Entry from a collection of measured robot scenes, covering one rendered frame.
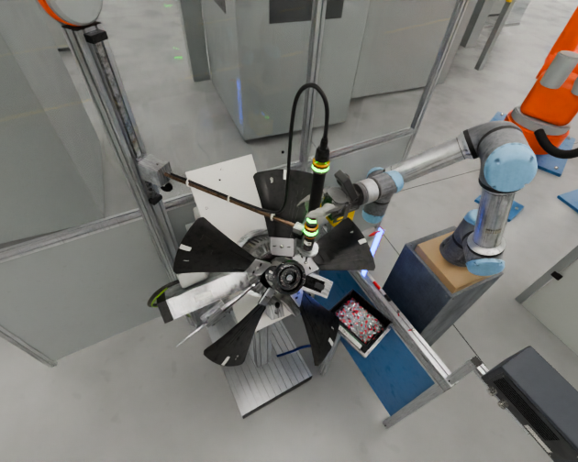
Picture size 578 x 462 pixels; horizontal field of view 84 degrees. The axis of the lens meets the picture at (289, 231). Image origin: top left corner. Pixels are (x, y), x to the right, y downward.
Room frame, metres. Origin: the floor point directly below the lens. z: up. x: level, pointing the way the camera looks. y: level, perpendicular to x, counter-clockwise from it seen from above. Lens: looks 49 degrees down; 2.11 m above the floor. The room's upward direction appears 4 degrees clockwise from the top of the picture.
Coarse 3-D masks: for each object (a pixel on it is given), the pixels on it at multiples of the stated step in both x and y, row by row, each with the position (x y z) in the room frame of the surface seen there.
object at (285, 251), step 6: (276, 240) 0.70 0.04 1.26; (282, 240) 0.69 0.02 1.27; (288, 240) 0.68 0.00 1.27; (294, 240) 0.68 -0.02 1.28; (276, 246) 0.68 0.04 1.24; (288, 246) 0.67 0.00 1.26; (294, 246) 0.67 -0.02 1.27; (276, 252) 0.67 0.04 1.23; (282, 252) 0.66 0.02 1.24; (288, 252) 0.66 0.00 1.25; (294, 252) 0.65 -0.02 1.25
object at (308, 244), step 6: (324, 138) 0.66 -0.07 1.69; (324, 144) 0.66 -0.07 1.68; (318, 150) 0.65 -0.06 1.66; (324, 150) 0.65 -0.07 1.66; (318, 156) 0.65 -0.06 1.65; (324, 156) 0.65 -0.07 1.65; (324, 162) 0.65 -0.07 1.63; (306, 240) 0.65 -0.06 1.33; (312, 240) 0.65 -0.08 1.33; (306, 246) 0.65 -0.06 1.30; (312, 246) 0.65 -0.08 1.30
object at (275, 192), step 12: (264, 180) 0.83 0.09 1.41; (276, 180) 0.83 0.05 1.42; (300, 180) 0.82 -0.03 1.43; (264, 192) 0.80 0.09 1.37; (276, 192) 0.80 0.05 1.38; (288, 192) 0.79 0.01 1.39; (300, 192) 0.79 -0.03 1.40; (264, 204) 0.78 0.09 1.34; (276, 204) 0.77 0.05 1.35; (288, 204) 0.76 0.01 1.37; (264, 216) 0.76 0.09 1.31; (288, 216) 0.74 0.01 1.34; (300, 216) 0.73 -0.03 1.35; (276, 228) 0.72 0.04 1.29; (288, 228) 0.71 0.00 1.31
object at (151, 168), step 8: (136, 160) 0.91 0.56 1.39; (144, 160) 0.91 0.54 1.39; (152, 160) 0.92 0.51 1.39; (160, 160) 0.92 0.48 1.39; (144, 168) 0.88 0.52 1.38; (152, 168) 0.88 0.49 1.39; (160, 168) 0.88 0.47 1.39; (168, 168) 0.91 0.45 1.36; (144, 176) 0.88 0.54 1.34; (152, 176) 0.87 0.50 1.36; (160, 176) 0.87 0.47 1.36; (160, 184) 0.86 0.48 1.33
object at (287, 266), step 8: (264, 256) 0.67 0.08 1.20; (272, 256) 0.67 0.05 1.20; (280, 256) 0.68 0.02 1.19; (272, 264) 0.61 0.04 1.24; (280, 264) 0.59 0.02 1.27; (288, 264) 0.60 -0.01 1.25; (296, 264) 0.61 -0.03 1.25; (264, 272) 0.62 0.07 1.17; (272, 272) 0.57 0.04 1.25; (280, 272) 0.58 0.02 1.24; (288, 272) 0.59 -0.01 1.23; (296, 272) 0.59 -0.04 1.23; (304, 272) 0.60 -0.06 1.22; (264, 280) 0.60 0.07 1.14; (272, 280) 0.55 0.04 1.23; (280, 280) 0.56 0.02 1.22; (288, 280) 0.57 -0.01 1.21; (296, 280) 0.57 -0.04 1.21; (304, 280) 0.58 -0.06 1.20; (272, 288) 0.55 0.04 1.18; (280, 288) 0.54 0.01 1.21; (288, 288) 0.55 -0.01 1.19; (296, 288) 0.55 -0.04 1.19
